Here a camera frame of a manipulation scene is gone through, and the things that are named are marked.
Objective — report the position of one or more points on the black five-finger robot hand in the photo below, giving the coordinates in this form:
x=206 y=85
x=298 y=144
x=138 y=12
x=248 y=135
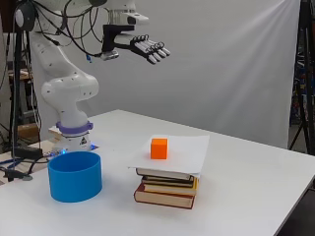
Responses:
x=143 y=46

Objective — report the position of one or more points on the orange cube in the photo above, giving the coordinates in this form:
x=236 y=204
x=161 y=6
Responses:
x=158 y=149

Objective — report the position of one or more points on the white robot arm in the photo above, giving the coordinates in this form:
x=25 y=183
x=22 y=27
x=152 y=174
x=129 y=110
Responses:
x=69 y=86

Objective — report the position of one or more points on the white backdrop sheet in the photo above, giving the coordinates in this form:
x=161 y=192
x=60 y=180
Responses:
x=216 y=65

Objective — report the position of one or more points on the white flat box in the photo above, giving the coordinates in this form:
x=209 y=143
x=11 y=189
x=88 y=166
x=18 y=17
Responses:
x=187 y=154

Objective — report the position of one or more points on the book with dark cover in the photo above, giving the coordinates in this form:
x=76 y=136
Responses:
x=164 y=173

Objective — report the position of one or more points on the thin black book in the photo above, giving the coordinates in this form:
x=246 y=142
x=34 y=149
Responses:
x=167 y=181

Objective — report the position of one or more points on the black upright stand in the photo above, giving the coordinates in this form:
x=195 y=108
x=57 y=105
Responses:
x=16 y=98

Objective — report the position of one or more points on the brown cardboard box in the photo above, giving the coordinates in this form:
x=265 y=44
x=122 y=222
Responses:
x=29 y=130

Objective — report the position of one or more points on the yellow book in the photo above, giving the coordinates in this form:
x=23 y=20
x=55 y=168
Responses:
x=170 y=189

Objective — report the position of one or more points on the blue round tub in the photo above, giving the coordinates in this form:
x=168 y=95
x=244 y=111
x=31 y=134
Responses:
x=75 y=178

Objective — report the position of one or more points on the red-brown thick book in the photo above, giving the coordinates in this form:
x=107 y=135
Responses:
x=160 y=198

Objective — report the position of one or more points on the black power box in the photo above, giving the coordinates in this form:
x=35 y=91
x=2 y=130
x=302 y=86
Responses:
x=29 y=152

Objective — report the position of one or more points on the black tripod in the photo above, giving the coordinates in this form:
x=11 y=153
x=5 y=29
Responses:
x=306 y=82

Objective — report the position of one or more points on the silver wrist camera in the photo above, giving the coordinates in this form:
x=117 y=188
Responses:
x=109 y=55

